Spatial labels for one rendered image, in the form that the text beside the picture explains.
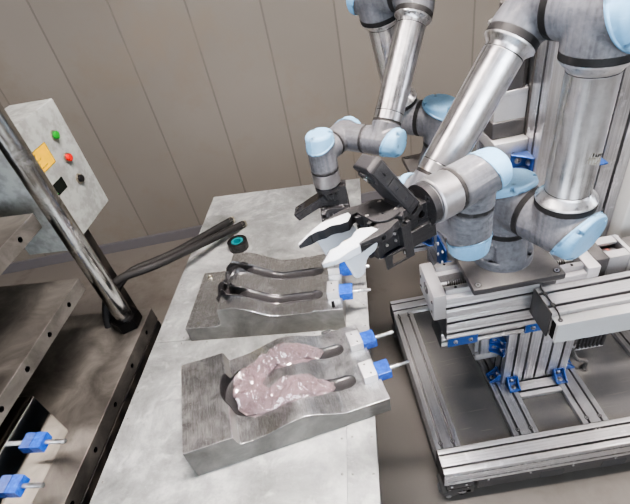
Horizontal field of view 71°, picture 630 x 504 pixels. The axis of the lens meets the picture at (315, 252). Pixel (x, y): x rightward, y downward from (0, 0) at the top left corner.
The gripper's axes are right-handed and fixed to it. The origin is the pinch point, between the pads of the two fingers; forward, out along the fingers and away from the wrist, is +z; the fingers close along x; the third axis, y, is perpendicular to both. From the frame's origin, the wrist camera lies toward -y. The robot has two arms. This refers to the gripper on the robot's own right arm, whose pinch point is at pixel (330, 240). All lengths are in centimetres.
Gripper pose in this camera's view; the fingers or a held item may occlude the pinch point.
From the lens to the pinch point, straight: 136.2
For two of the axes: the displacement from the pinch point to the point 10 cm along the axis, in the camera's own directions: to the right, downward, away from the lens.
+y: 9.8, -1.1, -1.4
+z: 1.7, 7.6, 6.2
